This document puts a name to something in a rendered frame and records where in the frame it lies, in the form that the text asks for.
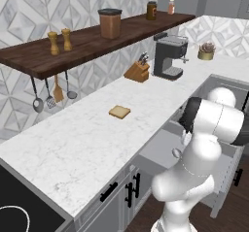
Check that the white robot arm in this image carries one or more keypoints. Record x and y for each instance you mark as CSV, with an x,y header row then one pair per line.
x,y
197,158

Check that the grey open drawer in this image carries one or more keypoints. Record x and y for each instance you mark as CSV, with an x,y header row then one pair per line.
x,y
162,145

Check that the grey closed drawer front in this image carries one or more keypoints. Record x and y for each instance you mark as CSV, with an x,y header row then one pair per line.
x,y
92,210

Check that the slice of bread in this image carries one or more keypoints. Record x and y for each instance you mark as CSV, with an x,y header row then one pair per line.
x,y
119,112

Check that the wooden knife block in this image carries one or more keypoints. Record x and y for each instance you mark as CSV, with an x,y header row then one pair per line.
x,y
137,72

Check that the hanging metal spoon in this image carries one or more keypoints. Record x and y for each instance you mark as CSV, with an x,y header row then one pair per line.
x,y
71,94

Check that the black coffee machine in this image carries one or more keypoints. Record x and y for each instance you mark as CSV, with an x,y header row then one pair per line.
x,y
166,54

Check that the hanging wooden spatula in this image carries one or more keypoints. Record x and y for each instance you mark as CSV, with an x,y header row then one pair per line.
x,y
58,93

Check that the hanging metal slotted spatula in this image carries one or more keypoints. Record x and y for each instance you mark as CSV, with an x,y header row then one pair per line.
x,y
50,102

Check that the grey cupboard door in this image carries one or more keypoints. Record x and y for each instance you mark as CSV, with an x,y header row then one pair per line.
x,y
110,218
144,185

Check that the brown canister with black lid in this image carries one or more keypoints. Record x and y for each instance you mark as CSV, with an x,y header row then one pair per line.
x,y
110,25

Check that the hanging metal ladle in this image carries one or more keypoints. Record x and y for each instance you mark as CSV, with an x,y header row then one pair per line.
x,y
38,105

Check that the wooden pepper mill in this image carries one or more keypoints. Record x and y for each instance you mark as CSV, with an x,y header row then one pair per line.
x,y
53,45
66,41

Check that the potted plant in gold pot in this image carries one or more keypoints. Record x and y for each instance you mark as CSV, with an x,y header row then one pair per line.
x,y
206,52

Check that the dark brown jar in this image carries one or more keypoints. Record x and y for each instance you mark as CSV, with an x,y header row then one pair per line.
x,y
151,11

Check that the small orange bottle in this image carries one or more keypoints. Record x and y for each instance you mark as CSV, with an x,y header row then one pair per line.
x,y
171,7

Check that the black hob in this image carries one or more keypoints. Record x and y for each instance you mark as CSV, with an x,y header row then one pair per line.
x,y
22,193

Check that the dark wooden wall shelf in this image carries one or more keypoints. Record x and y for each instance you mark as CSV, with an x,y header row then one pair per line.
x,y
87,45

